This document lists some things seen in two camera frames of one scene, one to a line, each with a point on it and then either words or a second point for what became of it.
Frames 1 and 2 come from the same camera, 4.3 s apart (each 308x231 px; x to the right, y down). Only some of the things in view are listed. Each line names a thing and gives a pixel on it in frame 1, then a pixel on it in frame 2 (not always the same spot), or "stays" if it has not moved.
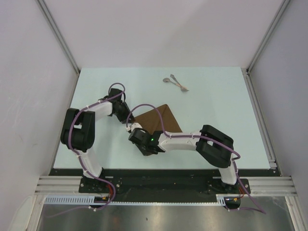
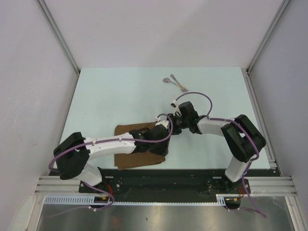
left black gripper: x=124 y=118 -> x=162 y=150
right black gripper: x=144 y=151 -> x=175 y=131
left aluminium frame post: x=55 y=29 stays
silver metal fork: x=182 y=88 stays
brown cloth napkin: x=151 y=121 -> x=131 y=160
